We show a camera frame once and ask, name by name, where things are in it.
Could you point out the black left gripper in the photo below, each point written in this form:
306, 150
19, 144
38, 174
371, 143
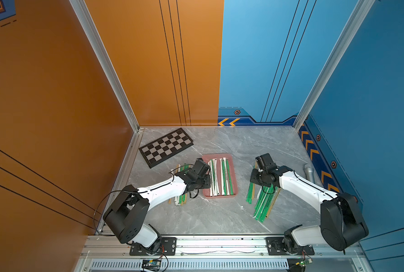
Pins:
207, 176

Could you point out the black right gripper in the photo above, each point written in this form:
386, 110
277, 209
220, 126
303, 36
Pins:
254, 171

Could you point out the white PLA printed straw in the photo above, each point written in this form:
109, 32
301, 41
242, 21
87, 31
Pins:
211, 179

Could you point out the plain white straw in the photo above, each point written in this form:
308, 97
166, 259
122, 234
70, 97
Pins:
222, 177

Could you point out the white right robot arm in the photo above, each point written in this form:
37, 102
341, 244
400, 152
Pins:
341, 220

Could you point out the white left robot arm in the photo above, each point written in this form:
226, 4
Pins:
126, 215

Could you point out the pink translucent storage box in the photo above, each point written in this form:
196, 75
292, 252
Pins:
206, 158

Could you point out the green wrapped straw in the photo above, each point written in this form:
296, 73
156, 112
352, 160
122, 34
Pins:
265, 202
250, 193

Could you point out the silver grey microphone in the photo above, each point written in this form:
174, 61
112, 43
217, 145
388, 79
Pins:
309, 171

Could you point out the black white chessboard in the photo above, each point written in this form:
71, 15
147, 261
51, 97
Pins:
165, 147

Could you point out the green circuit board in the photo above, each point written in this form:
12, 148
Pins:
152, 265
302, 264

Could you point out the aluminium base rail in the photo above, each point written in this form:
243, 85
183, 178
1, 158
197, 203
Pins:
218, 253

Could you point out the left aluminium corner post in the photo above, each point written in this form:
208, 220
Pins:
86, 20

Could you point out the aluminium corner post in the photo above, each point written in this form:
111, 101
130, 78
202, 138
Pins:
86, 20
348, 33

